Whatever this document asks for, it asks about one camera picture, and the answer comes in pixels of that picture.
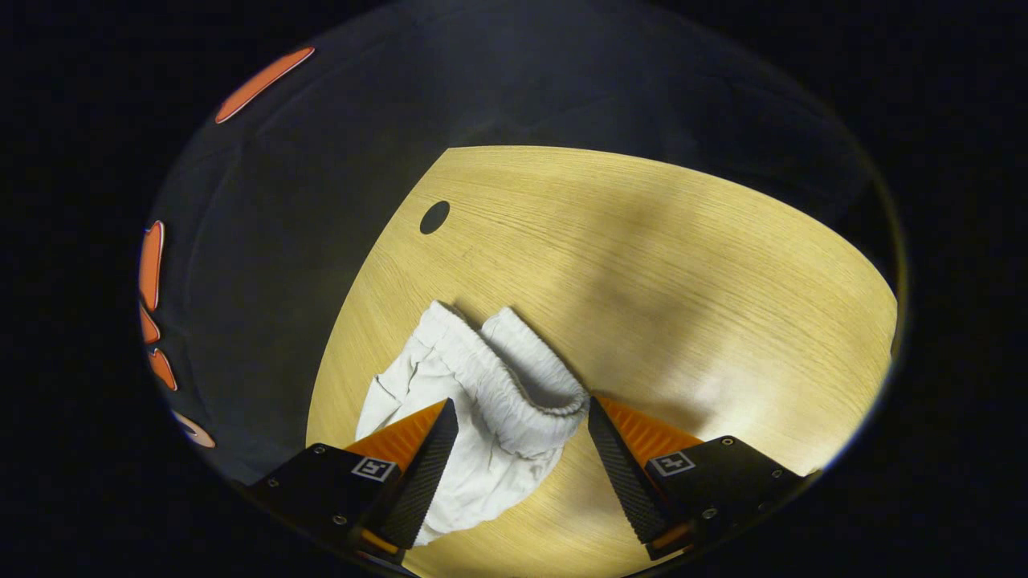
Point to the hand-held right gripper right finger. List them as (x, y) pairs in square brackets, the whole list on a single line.
[(618, 474)]

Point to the white jeans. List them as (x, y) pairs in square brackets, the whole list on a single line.
[(498, 401)]

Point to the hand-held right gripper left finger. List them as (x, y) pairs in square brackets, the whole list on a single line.
[(426, 470)]

